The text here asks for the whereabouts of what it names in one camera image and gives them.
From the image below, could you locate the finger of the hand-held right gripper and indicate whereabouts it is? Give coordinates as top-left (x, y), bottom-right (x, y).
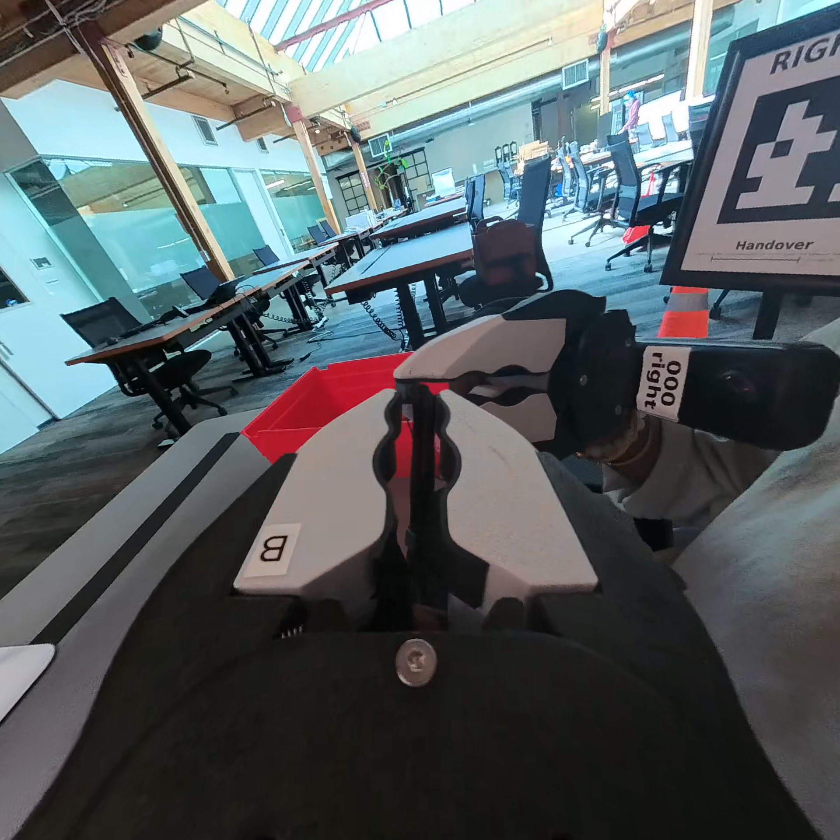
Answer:
top-left (394, 314), bottom-right (568, 395)
top-left (453, 384), bottom-right (560, 450)

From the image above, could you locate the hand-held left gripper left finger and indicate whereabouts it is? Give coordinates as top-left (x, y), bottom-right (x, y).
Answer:
top-left (234, 388), bottom-right (401, 630)

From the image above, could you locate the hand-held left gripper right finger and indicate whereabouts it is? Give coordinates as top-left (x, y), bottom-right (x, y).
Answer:
top-left (438, 391), bottom-right (599, 630)

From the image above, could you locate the black cable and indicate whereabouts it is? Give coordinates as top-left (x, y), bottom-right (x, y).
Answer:
top-left (402, 384), bottom-right (448, 609)

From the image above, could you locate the red plastic bin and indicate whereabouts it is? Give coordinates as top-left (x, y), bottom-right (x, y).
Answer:
top-left (241, 354), bottom-right (435, 478)

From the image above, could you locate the person's right forearm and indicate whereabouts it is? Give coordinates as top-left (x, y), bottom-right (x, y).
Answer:
top-left (600, 420), bottom-right (777, 534)

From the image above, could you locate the person's right hand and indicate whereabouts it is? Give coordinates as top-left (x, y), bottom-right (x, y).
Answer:
top-left (576, 419), bottom-right (662, 467)

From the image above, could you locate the orange traffic cone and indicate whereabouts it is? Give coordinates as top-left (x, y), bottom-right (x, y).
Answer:
top-left (655, 285), bottom-right (711, 340)

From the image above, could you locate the wooden office desk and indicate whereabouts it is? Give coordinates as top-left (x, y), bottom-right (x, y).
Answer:
top-left (64, 287), bottom-right (265, 442)
top-left (369, 196), bottom-right (471, 242)
top-left (323, 220), bottom-right (476, 350)

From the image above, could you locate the black office chair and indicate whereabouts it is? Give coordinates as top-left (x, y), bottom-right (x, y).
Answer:
top-left (566, 133), bottom-right (691, 274)
top-left (455, 155), bottom-right (557, 311)
top-left (179, 264), bottom-right (255, 311)
top-left (59, 295), bottom-right (228, 422)

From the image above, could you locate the green plant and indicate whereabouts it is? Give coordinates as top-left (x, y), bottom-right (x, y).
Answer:
top-left (373, 133), bottom-right (412, 193)

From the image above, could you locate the wooden pillar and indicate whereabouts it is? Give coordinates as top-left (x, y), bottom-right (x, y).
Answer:
top-left (346, 140), bottom-right (383, 212)
top-left (287, 117), bottom-right (343, 235)
top-left (71, 25), bottom-right (238, 284)

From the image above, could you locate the person's pale sweatshirt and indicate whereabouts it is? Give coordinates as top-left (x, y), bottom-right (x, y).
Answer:
top-left (669, 322), bottom-right (840, 840)

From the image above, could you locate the black white marker board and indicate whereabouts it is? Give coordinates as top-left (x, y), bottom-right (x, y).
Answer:
top-left (659, 8), bottom-right (840, 343)

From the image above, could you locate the white door with window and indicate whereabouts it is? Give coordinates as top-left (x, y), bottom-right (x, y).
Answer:
top-left (0, 261), bottom-right (55, 435)

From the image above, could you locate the wooden book stand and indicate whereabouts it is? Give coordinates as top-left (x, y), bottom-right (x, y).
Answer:
top-left (0, 642), bottom-right (58, 724)

